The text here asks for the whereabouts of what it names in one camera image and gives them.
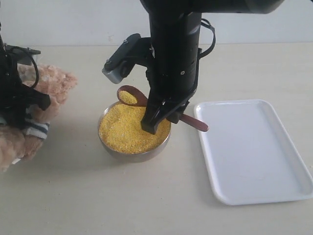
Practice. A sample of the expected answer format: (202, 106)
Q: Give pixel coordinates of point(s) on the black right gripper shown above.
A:
(175, 41)

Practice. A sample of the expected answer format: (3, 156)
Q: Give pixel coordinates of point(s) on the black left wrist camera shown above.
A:
(23, 56)

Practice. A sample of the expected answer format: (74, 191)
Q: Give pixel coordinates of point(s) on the dark red wooden spoon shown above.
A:
(195, 122)

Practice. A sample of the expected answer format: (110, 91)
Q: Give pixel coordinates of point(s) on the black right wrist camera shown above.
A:
(135, 50)

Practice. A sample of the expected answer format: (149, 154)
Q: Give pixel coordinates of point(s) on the yellow millet grain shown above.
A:
(120, 129)

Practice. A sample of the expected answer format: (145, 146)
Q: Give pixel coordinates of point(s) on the steel bowl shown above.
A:
(131, 158)

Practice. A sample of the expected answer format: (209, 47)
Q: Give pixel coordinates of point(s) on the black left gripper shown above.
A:
(14, 94)

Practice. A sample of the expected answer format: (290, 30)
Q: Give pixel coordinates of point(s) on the white rectangular plastic tray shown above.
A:
(249, 156)

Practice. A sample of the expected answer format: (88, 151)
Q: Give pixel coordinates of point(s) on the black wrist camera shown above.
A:
(135, 50)
(23, 56)

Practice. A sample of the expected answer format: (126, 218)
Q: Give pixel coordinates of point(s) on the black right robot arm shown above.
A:
(205, 6)

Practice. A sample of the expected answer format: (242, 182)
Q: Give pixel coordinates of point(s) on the tan teddy bear striped shirt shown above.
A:
(27, 110)

